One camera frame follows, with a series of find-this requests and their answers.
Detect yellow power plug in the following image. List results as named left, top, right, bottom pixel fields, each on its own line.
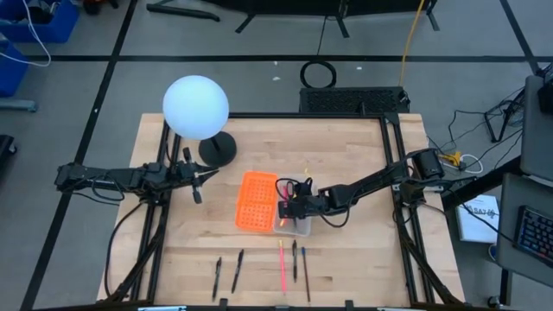
left=439, top=150, right=463, bottom=168

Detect backlit computer keyboard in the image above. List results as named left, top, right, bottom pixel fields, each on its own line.
left=513, top=205, right=553, bottom=270

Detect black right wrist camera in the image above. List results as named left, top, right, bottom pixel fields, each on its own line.
left=298, top=196, right=323, bottom=216

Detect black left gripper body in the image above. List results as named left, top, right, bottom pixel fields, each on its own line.
left=172, top=147, right=204, bottom=205

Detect coiled black cable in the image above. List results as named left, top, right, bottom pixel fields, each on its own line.
left=299, top=60, right=338, bottom=90

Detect blue storage bin with clutter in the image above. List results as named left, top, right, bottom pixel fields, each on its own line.
left=0, top=0, right=80, bottom=45

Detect clear plastic supply box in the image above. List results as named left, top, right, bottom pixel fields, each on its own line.
left=272, top=172, right=314, bottom=238

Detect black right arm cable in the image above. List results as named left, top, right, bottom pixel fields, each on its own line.
left=318, top=201, right=352, bottom=230

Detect black aluminium table frame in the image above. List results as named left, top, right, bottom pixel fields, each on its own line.
left=102, top=111, right=467, bottom=307

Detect black pen with clip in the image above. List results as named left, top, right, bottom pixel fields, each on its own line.
left=291, top=239, right=299, bottom=284

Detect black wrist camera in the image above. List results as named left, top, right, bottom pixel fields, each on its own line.
left=298, top=196, right=323, bottom=216
left=175, top=163, right=194, bottom=183

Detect white printed booklet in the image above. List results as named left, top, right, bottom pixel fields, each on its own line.
left=454, top=194, right=501, bottom=245

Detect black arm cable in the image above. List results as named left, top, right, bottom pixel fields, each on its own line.
left=103, top=200, right=146, bottom=299
left=318, top=201, right=352, bottom=230

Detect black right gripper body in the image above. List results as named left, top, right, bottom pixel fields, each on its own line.
left=293, top=177, right=326, bottom=229

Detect black scissors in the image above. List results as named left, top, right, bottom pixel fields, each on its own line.
left=275, top=176, right=302, bottom=202

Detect orange perforated box lid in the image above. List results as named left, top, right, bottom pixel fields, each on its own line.
left=234, top=170, right=279, bottom=233

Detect black cable bundle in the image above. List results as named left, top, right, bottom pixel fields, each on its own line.
left=426, top=84, right=526, bottom=174

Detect yellow cable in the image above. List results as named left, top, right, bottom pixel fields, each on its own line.
left=397, top=0, right=427, bottom=87

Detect white cable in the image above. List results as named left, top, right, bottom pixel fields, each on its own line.
left=0, top=0, right=53, bottom=68

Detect pink pen with yellow cap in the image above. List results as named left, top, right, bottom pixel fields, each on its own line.
left=277, top=239, right=288, bottom=295

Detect brown pencil with blue cap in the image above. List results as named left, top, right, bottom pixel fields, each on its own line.
left=300, top=246, right=312, bottom=304

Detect black perforated computer case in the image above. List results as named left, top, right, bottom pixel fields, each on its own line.
left=298, top=86, right=411, bottom=115

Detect white globe table lamp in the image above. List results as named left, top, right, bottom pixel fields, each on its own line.
left=162, top=74, right=238, bottom=168

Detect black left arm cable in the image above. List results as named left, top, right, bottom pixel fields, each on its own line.
left=103, top=200, right=146, bottom=299

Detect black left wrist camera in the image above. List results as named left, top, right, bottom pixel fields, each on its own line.
left=175, top=163, right=194, bottom=183

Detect grey desk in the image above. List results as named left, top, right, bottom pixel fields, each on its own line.
left=495, top=171, right=553, bottom=289
left=519, top=74, right=553, bottom=182

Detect black stand legs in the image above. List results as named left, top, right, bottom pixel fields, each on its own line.
left=234, top=0, right=441, bottom=40

